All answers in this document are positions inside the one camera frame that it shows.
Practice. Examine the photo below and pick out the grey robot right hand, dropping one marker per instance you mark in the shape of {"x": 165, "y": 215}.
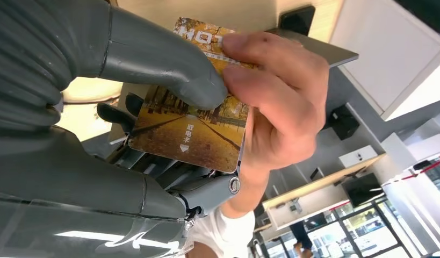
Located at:
{"x": 81, "y": 178}

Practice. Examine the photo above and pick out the person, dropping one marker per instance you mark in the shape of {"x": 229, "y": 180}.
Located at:
{"x": 223, "y": 231}
{"x": 301, "y": 236}

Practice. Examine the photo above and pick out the black box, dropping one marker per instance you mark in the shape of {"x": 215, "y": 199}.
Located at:
{"x": 343, "y": 123}

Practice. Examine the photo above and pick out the grey flat panel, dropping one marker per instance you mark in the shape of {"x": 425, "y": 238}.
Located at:
{"x": 330, "y": 50}

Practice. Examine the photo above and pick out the black rectangular device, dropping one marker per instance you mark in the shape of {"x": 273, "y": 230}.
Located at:
{"x": 297, "y": 19}

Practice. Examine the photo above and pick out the small white box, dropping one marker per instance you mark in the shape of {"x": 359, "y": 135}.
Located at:
{"x": 358, "y": 156}

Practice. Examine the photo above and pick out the wooden counter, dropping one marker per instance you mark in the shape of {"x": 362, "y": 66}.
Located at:
{"x": 312, "y": 199}

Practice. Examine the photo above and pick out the black monitor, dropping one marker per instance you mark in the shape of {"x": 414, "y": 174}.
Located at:
{"x": 363, "y": 190}

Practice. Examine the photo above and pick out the ribbed grey right arm sleeve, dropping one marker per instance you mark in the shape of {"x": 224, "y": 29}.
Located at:
{"x": 27, "y": 53}

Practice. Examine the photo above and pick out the red barrier tape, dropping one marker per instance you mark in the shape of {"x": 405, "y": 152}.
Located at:
{"x": 412, "y": 174}

